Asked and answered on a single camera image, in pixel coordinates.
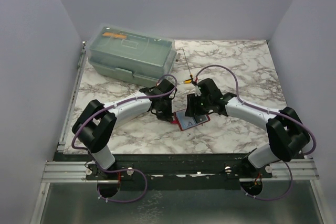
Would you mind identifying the red leather card holder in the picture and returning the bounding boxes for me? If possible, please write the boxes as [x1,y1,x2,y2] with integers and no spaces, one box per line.
[174,109,210,131]

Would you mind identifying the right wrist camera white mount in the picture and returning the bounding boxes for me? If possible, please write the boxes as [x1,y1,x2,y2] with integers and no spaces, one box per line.
[194,84,202,97]

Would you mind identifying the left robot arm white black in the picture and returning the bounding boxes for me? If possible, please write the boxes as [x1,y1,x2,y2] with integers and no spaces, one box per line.
[71,78,177,179]

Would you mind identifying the orange tool inside toolbox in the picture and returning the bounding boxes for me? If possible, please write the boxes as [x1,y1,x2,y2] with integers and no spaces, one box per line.
[102,32,127,39]

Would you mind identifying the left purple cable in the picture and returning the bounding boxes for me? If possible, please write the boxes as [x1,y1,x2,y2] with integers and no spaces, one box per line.
[72,73,179,204]

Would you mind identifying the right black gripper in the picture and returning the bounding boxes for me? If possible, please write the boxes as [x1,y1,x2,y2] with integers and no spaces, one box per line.
[184,93,212,117]

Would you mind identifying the yellow black T-handle hex key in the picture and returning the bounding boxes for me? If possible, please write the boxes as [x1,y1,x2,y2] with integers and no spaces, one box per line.
[182,48,198,86]

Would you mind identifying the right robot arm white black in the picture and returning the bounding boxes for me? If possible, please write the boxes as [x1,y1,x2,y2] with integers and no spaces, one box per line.
[185,78,310,178]

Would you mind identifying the credit card with magnetic stripe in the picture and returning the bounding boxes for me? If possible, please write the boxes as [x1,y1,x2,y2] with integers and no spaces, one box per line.
[194,115,208,124]

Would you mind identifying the green plastic toolbox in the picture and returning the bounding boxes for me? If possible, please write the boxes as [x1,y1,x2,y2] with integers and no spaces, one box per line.
[86,25,177,87]

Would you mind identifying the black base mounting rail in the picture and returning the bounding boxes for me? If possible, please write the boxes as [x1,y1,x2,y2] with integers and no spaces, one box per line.
[54,153,272,195]

